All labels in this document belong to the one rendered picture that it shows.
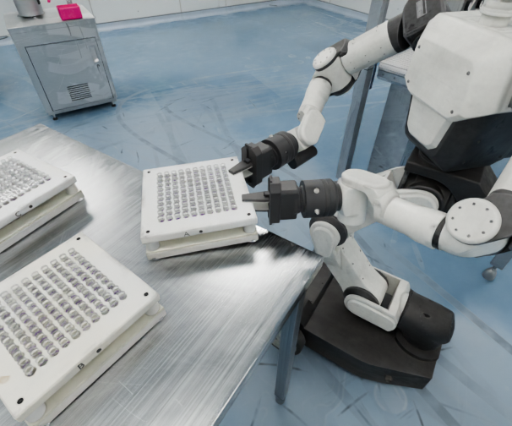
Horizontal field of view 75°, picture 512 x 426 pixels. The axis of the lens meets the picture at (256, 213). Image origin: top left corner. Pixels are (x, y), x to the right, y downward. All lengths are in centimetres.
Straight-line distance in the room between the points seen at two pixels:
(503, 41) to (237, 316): 69
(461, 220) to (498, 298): 145
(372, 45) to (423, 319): 93
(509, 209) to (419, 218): 14
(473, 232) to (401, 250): 143
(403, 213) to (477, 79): 28
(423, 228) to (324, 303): 89
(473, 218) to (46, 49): 319
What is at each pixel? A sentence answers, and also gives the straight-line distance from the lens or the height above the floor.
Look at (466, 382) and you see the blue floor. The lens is 175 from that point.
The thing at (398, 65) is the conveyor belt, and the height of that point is 85.
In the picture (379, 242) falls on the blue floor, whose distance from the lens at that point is 205.
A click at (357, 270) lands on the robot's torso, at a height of 42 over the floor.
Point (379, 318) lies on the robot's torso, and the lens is 138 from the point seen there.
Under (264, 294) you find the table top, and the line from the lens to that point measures 68.
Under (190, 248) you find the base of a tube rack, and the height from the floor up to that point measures 88.
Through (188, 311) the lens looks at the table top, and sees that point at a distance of 67.
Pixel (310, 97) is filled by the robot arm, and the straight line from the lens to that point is 105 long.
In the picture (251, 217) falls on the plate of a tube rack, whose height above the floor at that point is 94.
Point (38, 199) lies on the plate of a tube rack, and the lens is 92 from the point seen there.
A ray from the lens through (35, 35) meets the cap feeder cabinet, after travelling 336.
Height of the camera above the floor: 143
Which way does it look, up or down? 43 degrees down
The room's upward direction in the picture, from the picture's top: straight up
